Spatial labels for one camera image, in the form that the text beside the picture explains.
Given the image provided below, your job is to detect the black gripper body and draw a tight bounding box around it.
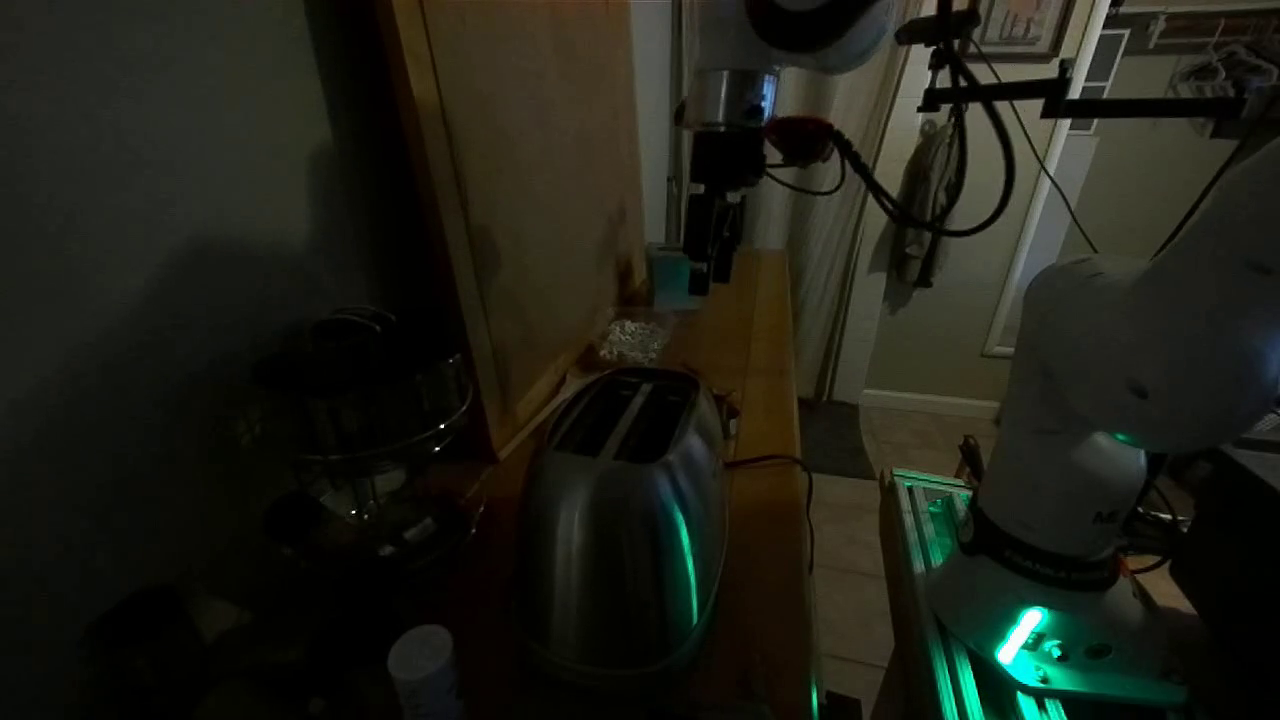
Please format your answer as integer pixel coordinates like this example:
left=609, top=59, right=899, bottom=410
left=689, top=122, right=776, bottom=210

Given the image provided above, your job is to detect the clear dish with white pieces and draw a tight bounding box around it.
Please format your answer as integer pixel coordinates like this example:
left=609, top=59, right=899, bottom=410
left=591, top=313, right=677, bottom=371

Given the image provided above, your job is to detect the wooden cabinet side panel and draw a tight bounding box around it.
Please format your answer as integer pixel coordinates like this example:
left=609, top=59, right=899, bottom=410
left=378, top=0, right=656, bottom=464

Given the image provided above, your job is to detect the hanging grey towel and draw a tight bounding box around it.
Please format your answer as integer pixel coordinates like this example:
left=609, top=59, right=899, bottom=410
left=882, top=110, right=974, bottom=313

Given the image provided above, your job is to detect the silver two-slot toaster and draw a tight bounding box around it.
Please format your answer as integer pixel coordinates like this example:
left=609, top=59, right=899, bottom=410
left=518, top=363, right=738, bottom=690

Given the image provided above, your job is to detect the white cylindrical cup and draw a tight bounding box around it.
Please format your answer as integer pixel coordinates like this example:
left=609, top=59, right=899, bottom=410
left=383, top=621, right=463, bottom=720

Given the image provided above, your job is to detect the black equipment box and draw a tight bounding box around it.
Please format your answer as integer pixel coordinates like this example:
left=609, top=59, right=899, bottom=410
left=1174, top=433, right=1280, bottom=670

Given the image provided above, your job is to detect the dark round container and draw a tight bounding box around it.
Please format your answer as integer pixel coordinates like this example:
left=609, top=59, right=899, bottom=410
left=86, top=584, right=217, bottom=720

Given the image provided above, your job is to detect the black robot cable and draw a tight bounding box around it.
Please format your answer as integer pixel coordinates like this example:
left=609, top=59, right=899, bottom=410
left=759, top=36, right=1022, bottom=243

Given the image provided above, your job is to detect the black toaster power cord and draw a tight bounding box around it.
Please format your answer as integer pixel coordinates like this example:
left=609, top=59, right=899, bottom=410
left=726, top=449, right=819, bottom=574

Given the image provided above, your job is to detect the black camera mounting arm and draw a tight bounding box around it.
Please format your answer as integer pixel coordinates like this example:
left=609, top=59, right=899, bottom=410
left=894, top=0, right=1280, bottom=139

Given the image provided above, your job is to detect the white door frame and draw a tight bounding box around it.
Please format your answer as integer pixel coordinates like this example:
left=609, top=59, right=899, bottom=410
left=982, top=0, right=1137, bottom=363

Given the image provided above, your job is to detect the framed wall picture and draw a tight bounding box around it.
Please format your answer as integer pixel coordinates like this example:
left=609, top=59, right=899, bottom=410
left=974, top=0, right=1081, bottom=63

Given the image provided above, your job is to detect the aluminium frame with green light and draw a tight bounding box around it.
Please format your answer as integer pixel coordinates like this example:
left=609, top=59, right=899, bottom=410
left=877, top=464, right=1203, bottom=720

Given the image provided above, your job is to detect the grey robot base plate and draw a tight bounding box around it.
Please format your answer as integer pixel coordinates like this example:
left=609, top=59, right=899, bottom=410
left=929, top=551, right=1193, bottom=711

